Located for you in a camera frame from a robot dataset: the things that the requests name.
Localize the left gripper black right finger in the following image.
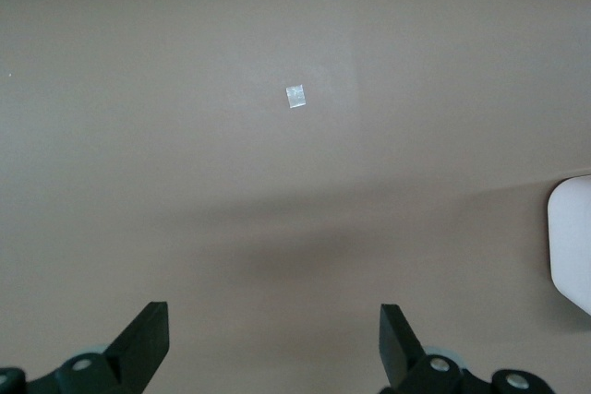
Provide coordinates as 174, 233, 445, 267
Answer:
378, 303, 491, 394

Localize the small clear tape piece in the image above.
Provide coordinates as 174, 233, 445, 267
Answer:
284, 83, 308, 111

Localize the white plastic box lid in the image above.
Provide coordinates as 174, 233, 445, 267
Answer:
546, 173, 591, 319

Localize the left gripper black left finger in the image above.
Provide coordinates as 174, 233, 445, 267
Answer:
27, 300, 171, 394

